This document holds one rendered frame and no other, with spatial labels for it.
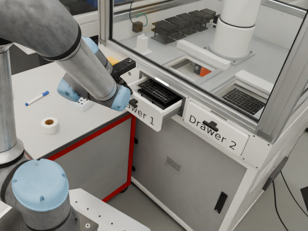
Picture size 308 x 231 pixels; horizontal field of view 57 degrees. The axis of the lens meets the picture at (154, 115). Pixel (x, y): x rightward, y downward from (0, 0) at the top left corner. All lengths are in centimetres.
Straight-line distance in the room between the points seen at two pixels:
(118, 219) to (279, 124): 64
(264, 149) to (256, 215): 102
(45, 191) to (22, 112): 79
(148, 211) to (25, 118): 99
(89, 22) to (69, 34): 143
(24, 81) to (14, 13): 115
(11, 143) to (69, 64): 25
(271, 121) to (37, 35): 82
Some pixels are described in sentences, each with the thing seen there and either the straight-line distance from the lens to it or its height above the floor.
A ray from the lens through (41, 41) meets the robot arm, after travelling 53.
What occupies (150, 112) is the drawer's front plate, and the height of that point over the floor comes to 89.
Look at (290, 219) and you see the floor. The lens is 222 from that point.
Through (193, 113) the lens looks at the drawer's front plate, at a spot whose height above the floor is 89.
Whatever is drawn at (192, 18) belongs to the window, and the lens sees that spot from 114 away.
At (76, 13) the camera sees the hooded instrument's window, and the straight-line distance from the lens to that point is 192.
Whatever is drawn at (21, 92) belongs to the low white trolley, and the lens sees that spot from 157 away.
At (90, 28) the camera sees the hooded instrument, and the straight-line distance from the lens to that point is 198.
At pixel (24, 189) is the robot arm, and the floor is 109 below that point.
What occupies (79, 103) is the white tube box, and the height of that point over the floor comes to 80.
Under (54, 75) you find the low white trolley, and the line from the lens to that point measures 167.
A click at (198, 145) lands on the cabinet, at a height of 71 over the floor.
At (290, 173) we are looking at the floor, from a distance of 250.
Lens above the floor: 163
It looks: 39 degrees down
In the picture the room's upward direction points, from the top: 8 degrees clockwise
